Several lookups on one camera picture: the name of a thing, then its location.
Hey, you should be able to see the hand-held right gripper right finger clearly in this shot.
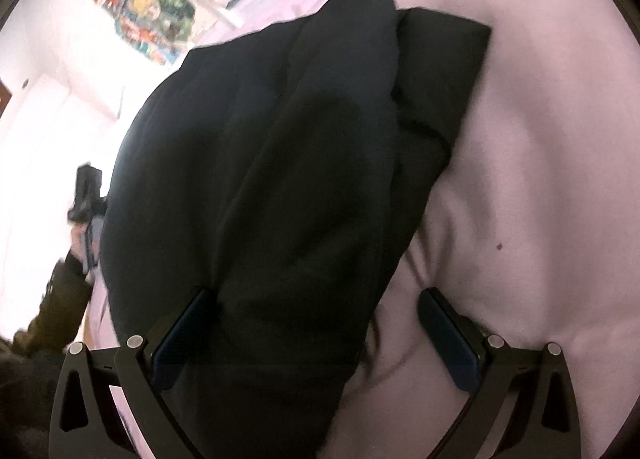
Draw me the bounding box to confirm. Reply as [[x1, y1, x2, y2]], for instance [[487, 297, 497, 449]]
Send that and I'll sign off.
[[417, 287, 584, 459]]

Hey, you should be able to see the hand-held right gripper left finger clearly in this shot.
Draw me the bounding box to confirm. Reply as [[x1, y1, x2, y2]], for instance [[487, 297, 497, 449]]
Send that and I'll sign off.
[[49, 286, 222, 459]]

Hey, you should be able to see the large black garment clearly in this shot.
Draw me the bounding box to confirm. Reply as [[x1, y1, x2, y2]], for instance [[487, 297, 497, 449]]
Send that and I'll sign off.
[[97, 0, 493, 459]]

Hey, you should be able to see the person's left forearm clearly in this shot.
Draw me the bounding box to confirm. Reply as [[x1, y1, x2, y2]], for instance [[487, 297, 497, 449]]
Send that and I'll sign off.
[[12, 254, 97, 356]]

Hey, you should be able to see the person's left hand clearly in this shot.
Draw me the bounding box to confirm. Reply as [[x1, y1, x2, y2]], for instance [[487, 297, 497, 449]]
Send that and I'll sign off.
[[69, 223, 89, 265]]

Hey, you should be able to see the person's dark clothing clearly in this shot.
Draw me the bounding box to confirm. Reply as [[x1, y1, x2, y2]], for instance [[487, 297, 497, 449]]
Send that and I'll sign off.
[[0, 336, 68, 459]]

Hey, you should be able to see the pink blanket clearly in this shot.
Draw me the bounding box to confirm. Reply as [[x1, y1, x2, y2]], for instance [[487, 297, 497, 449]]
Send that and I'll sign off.
[[82, 0, 640, 459]]

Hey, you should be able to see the cartoon poster with blonde figure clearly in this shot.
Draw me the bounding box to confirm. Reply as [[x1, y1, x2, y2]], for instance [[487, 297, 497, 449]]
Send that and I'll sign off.
[[114, 0, 197, 66]]

